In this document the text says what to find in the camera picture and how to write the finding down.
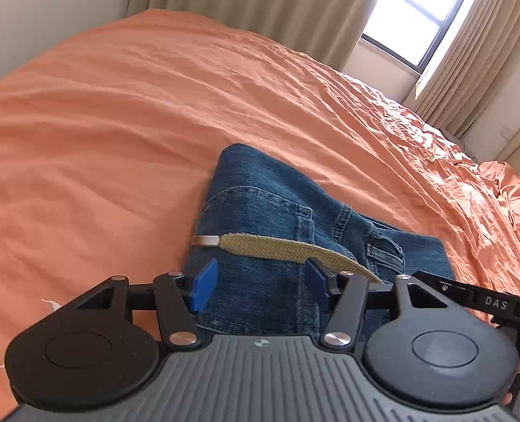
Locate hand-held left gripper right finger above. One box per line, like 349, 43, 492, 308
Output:
304, 258, 451, 349

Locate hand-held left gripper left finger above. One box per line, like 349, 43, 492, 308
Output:
49, 257, 219, 349

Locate khaki woven belt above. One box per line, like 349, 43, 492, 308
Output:
193, 231, 386, 284

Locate crumpled orange duvet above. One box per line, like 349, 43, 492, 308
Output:
479, 160, 520, 240

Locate dark framed window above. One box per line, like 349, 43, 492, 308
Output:
359, 0, 492, 75

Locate blue denim pants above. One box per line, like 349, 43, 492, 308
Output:
185, 143, 458, 335

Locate orange bed sheet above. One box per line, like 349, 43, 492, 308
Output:
0, 9, 520, 422

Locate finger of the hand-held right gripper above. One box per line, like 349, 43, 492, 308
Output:
413, 271, 478, 311

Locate beige curtain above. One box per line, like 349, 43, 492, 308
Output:
126, 0, 391, 72
403, 0, 520, 138

